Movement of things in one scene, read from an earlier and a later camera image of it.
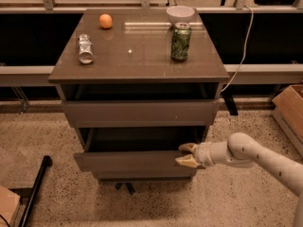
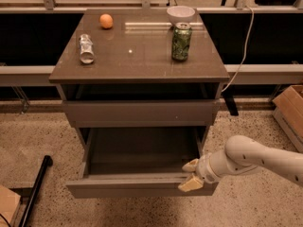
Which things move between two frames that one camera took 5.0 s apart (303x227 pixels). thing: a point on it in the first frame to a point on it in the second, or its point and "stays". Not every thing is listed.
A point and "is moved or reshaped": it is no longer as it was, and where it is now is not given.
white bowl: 180,13 stays
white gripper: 203,154 to 202,168
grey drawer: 135,148 is moved or reshaped
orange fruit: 105,21 stays
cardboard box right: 288,112 stays
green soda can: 181,36 stays
